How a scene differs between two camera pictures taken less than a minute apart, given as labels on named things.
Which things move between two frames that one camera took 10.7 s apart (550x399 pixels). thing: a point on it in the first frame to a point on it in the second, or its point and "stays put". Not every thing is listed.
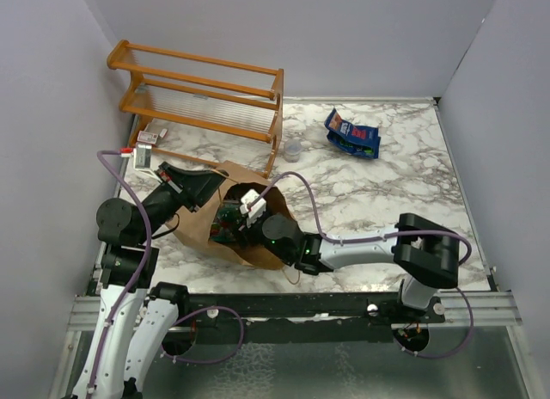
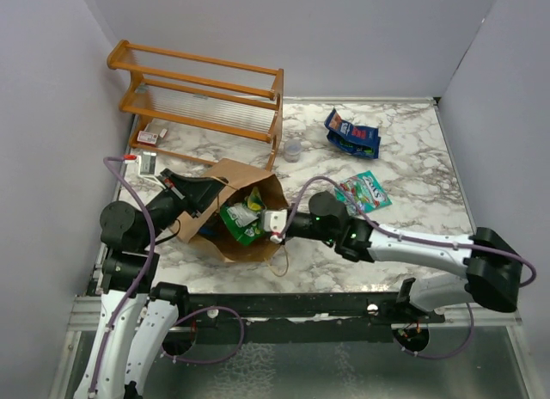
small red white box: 150,138 stays put
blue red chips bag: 360,134 stays put
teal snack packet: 227,221 to 365,190
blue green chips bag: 362,150 stays put
